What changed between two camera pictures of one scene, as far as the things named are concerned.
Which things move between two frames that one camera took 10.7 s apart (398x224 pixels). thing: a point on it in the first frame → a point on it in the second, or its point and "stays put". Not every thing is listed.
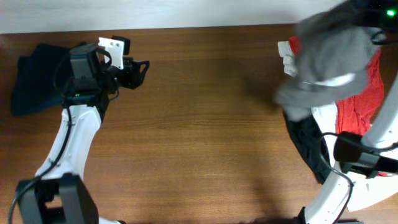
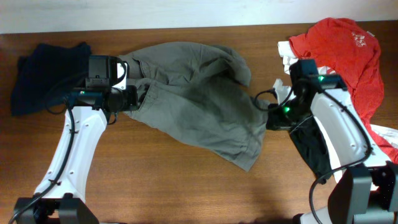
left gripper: x=134 y=77 → x=131 y=103
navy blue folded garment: x=41 y=79 stays put
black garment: x=311 y=144 stays put
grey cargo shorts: x=333 y=50 → x=200 y=93
